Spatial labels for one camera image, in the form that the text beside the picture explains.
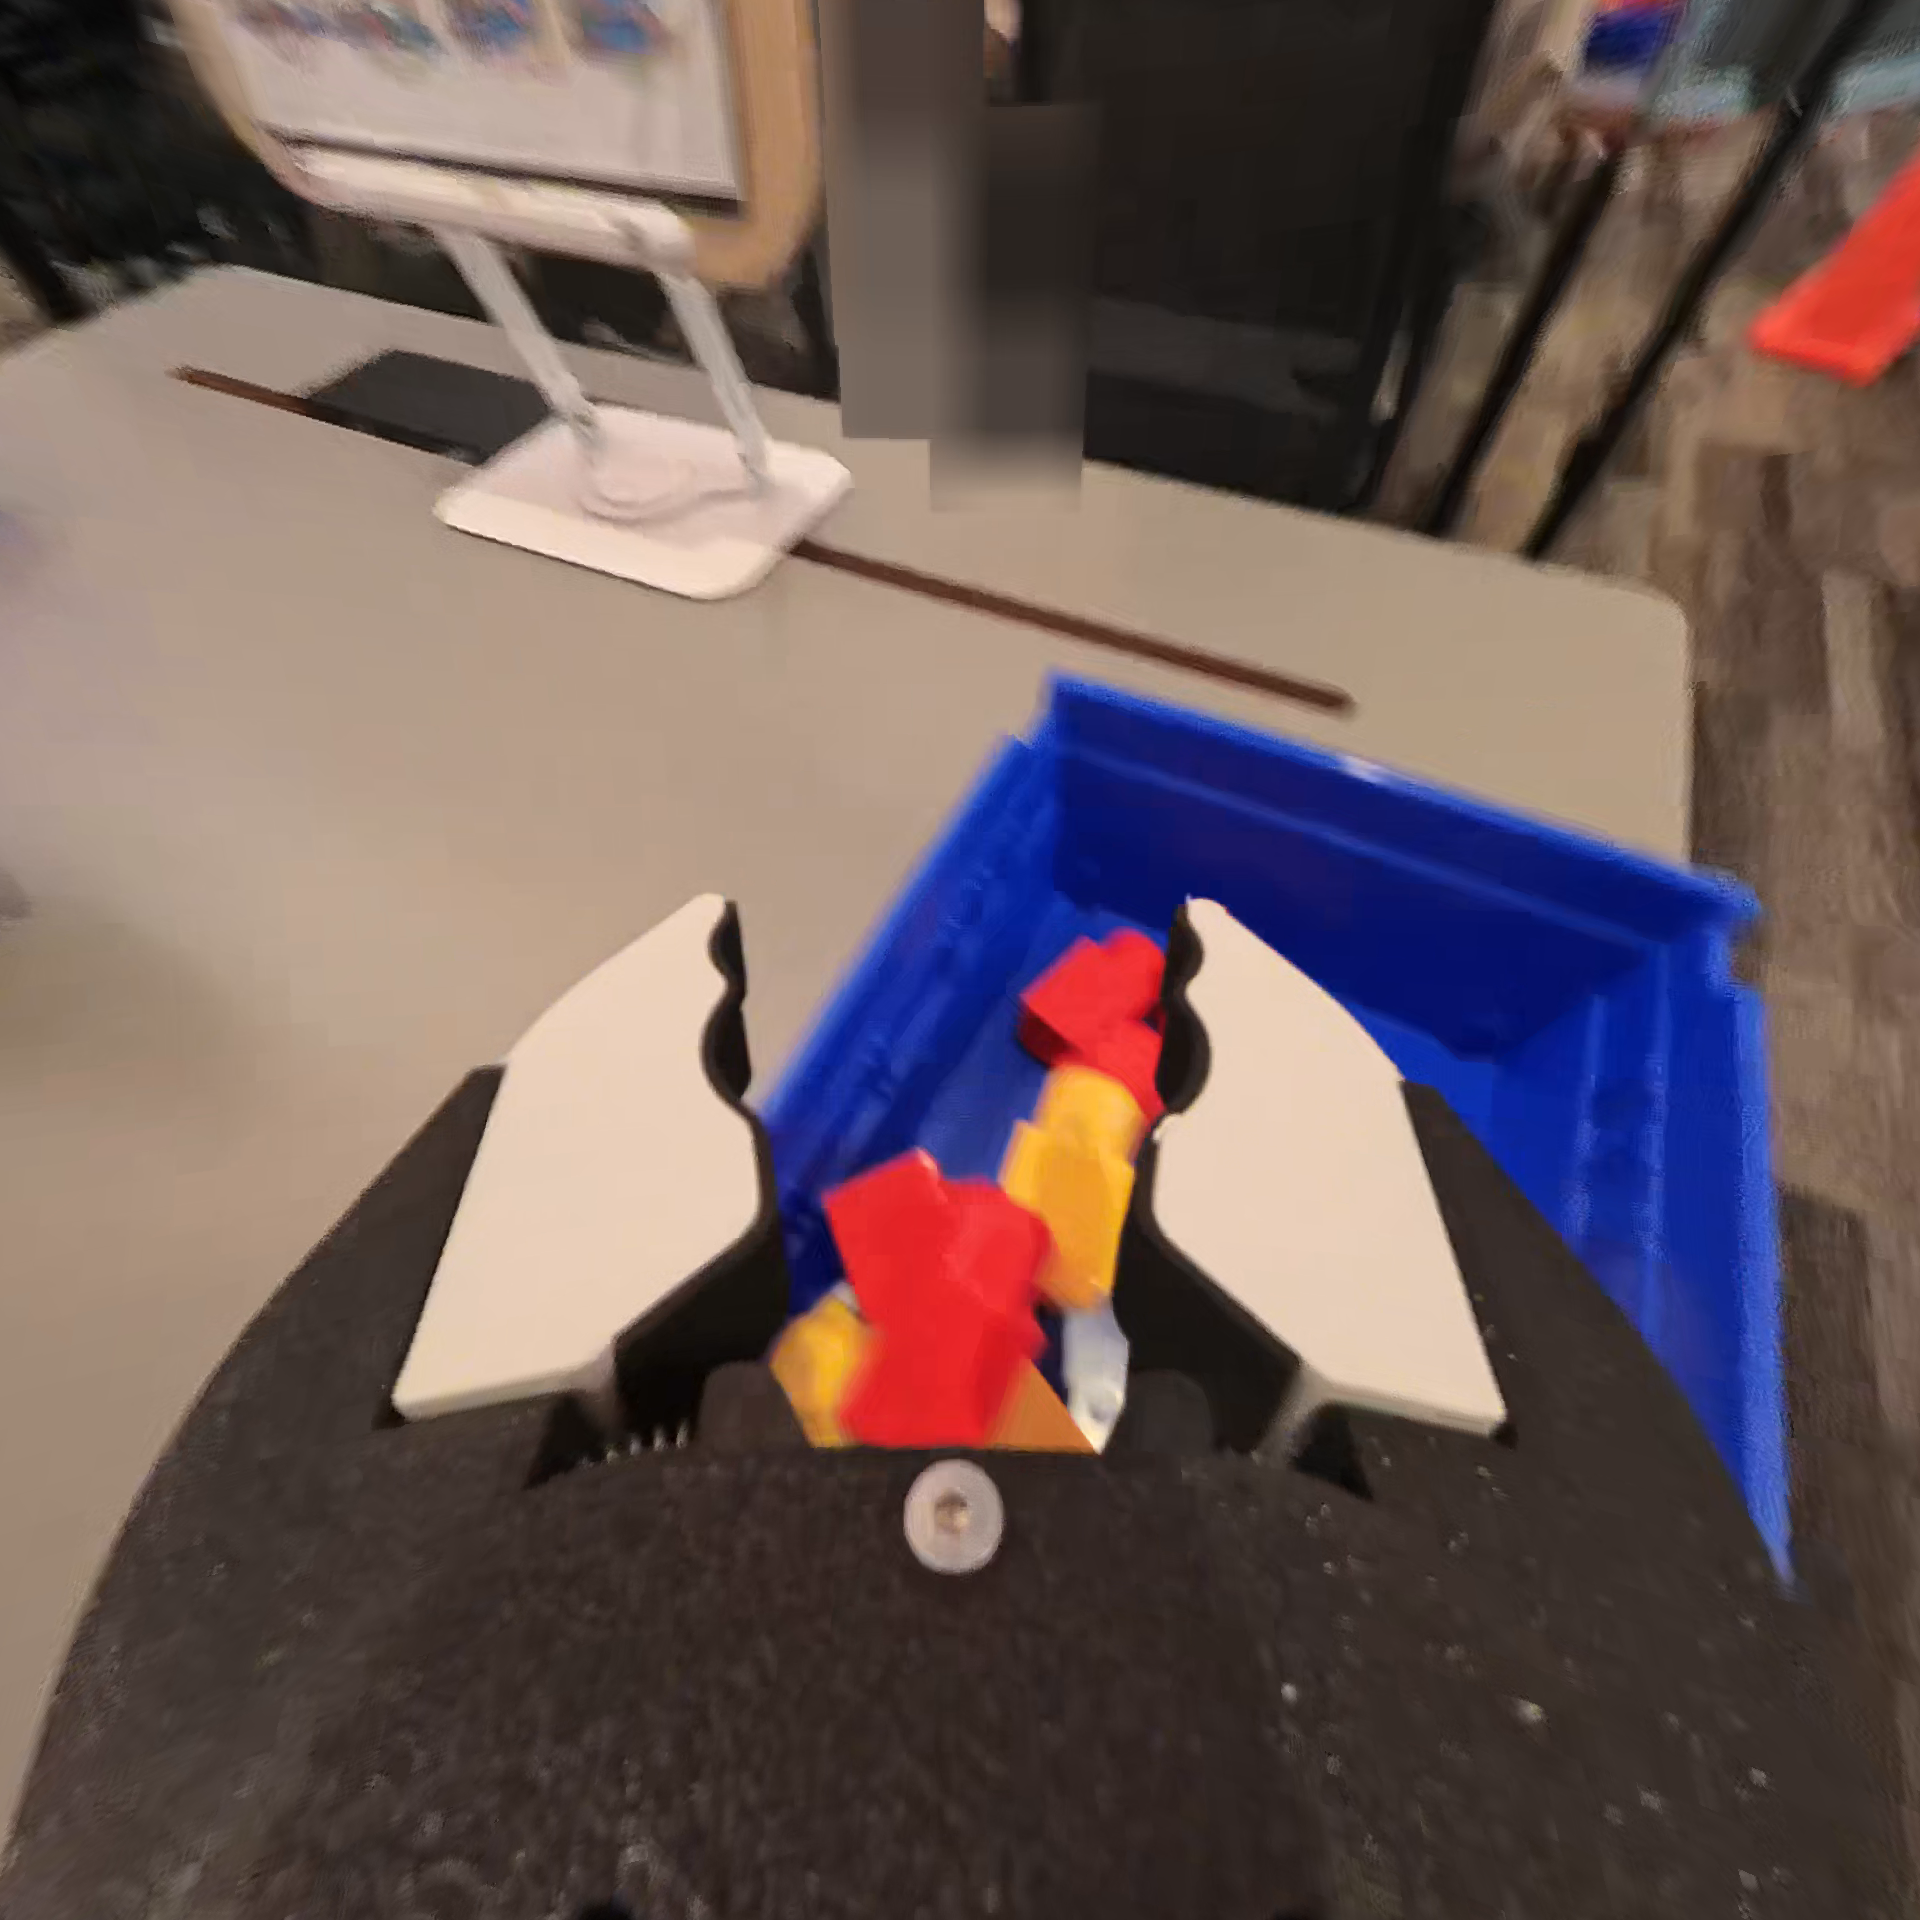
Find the wooden instruction board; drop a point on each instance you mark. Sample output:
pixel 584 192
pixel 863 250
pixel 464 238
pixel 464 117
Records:
pixel 523 73

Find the blue plastic bin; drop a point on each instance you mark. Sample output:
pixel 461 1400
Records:
pixel 1498 930

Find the white document holder stand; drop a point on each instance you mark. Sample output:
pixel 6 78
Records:
pixel 663 516

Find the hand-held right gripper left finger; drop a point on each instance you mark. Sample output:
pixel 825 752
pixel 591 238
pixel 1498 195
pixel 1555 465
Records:
pixel 571 1200

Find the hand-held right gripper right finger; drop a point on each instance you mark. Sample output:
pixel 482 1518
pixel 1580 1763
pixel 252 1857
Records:
pixel 1323 1216

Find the black office chair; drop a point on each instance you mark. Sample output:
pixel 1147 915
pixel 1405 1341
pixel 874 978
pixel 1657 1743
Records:
pixel 1244 226

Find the black tripod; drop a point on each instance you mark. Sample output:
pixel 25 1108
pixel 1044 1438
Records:
pixel 1621 300

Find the pile of mega blocks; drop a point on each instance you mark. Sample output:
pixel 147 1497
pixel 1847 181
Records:
pixel 944 1275

